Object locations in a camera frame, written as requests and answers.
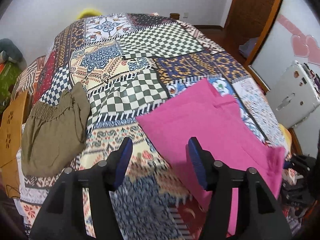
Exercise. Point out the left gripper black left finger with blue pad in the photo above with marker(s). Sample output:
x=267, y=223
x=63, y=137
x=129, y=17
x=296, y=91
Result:
x=62, y=214

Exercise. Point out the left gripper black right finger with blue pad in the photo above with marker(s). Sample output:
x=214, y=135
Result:
x=259, y=214

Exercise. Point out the pink pants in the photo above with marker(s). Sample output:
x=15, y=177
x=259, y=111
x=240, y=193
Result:
x=214, y=119

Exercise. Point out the olive green pants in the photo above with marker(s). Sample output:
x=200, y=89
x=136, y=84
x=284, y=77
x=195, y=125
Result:
x=54, y=135

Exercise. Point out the orange cardboard box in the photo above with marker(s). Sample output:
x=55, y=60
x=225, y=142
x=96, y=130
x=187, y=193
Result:
x=11, y=131

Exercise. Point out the white appliance box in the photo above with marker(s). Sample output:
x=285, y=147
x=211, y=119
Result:
x=295, y=95

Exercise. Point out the patchwork patterned bedspread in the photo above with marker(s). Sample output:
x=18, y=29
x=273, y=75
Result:
x=129, y=64

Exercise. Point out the grey plush toy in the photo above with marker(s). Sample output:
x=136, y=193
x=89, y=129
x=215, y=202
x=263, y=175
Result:
x=9, y=52

